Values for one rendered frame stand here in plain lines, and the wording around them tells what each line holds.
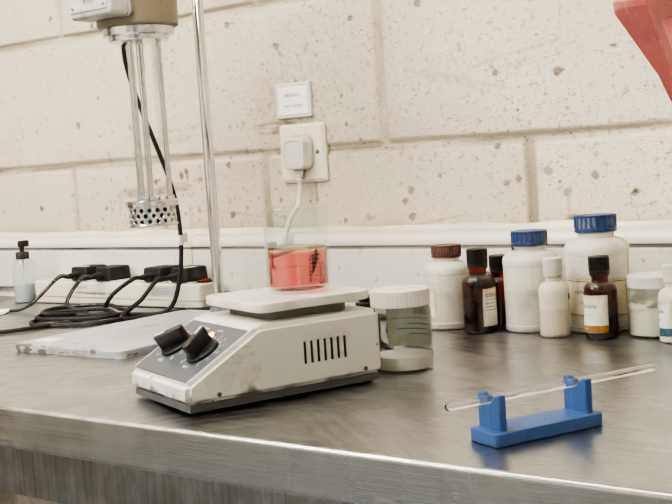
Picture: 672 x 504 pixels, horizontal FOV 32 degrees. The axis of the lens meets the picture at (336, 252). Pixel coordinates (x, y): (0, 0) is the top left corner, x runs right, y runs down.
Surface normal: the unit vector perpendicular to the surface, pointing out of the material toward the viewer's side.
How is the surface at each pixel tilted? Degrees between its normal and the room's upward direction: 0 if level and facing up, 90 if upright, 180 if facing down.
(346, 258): 90
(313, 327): 90
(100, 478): 90
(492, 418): 90
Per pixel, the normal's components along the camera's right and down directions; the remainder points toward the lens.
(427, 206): -0.62, 0.11
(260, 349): 0.52, 0.04
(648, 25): -0.49, 0.62
